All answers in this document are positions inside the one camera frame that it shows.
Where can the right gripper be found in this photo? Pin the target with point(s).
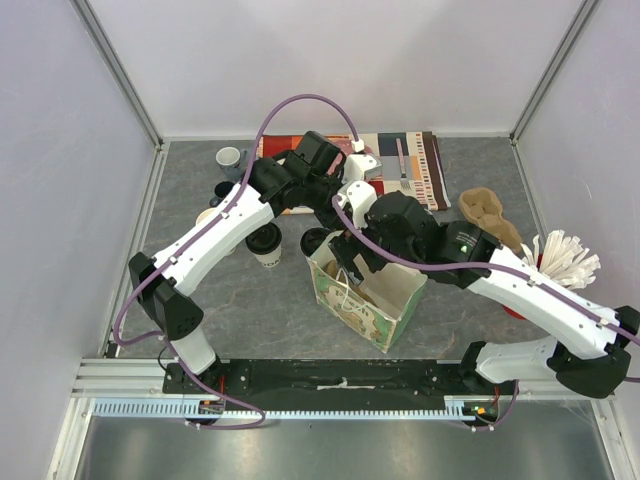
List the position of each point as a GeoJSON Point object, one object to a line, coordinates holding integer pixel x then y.
{"type": "Point", "coordinates": [347, 251]}

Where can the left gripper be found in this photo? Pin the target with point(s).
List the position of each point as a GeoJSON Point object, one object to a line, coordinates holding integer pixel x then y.
{"type": "Point", "coordinates": [332, 222]}

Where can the cardboard cup carrier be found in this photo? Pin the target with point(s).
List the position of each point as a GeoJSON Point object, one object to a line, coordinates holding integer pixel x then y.
{"type": "Point", "coordinates": [482, 207]}
{"type": "Point", "coordinates": [338, 274]}

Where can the black coffee cup lid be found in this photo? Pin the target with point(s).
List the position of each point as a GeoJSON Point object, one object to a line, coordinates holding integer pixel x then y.
{"type": "Point", "coordinates": [312, 240]}

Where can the green paper gift bag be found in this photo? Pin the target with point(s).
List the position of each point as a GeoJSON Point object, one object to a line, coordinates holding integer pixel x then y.
{"type": "Point", "coordinates": [379, 308]}

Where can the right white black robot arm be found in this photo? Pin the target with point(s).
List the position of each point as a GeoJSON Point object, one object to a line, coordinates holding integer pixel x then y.
{"type": "Point", "coordinates": [585, 347]}

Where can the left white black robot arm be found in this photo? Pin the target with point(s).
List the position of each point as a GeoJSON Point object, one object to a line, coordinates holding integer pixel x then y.
{"type": "Point", "coordinates": [164, 282]}

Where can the colourful patchwork placemat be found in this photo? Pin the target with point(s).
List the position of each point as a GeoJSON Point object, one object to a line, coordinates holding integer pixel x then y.
{"type": "Point", "coordinates": [423, 165]}

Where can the dark blue mug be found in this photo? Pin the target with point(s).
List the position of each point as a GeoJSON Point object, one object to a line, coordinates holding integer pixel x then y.
{"type": "Point", "coordinates": [221, 191]}

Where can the small grey cup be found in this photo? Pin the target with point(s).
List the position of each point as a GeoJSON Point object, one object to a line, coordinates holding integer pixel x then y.
{"type": "Point", "coordinates": [232, 162]}

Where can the red straw holder cup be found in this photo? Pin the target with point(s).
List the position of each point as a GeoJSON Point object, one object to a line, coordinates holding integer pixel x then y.
{"type": "Point", "coordinates": [513, 313]}

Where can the white wrapped straws bundle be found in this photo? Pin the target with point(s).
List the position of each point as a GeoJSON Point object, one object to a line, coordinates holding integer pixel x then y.
{"type": "Point", "coordinates": [563, 259]}

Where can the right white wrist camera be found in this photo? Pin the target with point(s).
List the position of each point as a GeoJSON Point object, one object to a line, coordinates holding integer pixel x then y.
{"type": "Point", "coordinates": [357, 197]}

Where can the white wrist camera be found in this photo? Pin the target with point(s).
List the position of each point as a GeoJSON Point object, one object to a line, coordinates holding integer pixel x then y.
{"type": "Point", "coordinates": [361, 165]}
{"type": "Point", "coordinates": [357, 197]}

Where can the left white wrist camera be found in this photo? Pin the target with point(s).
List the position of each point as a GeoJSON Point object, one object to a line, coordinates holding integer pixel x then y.
{"type": "Point", "coordinates": [361, 165]}

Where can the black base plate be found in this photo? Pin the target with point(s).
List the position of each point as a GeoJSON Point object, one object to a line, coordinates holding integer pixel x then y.
{"type": "Point", "coordinates": [250, 377]}

